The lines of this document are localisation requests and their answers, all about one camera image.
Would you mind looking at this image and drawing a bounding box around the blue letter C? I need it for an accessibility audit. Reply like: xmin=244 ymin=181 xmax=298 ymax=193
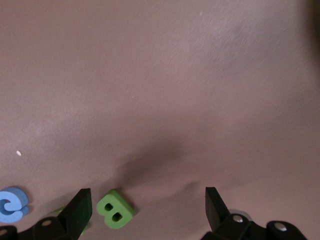
xmin=0 ymin=186 xmax=33 ymax=224

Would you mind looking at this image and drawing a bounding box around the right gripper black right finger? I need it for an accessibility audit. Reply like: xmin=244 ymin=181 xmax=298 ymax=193
xmin=202 ymin=187 xmax=310 ymax=240

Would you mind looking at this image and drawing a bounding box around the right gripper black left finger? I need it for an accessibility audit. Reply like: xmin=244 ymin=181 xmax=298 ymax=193
xmin=0 ymin=188 xmax=93 ymax=240

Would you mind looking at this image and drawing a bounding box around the green letter Z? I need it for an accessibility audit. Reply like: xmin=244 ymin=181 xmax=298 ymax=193
xmin=48 ymin=206 xmax=91 ymax=236

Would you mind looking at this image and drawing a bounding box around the brown table mat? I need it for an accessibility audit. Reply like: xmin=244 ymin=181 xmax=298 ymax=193
xmin=0 ymin=0 xmax=320 ymax=240

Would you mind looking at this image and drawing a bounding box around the green letter B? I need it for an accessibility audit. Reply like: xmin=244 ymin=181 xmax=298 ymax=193
xmin=95 ymin=189 xmax=135 ymax=230

